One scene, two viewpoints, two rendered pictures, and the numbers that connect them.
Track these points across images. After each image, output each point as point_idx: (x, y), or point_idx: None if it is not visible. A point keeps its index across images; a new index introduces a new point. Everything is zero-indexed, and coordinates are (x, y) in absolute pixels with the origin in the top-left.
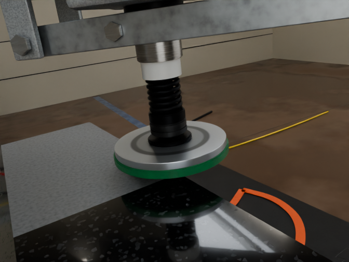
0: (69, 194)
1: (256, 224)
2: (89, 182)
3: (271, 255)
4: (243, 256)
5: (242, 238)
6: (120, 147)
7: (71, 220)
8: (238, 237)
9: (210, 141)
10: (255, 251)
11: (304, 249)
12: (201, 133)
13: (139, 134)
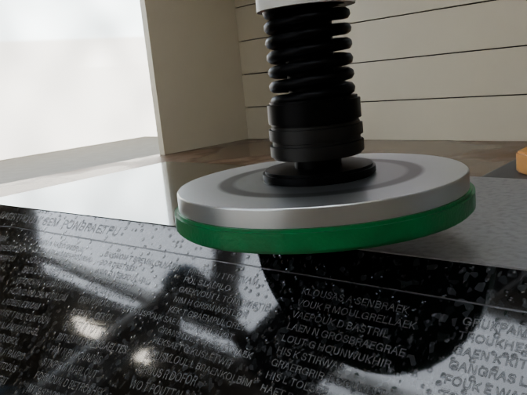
0: (477, 197)
1: (149, 219)
2: (479, 208)
3: (140, 208)
4: (169, 204)
5: (169, 211)
6: (415, 157)
7: None
8: (173, 210)
9: (213, 183)
10: (156, 208)
11: (104, 215)
12: (242, 189)
13: (423, 171)
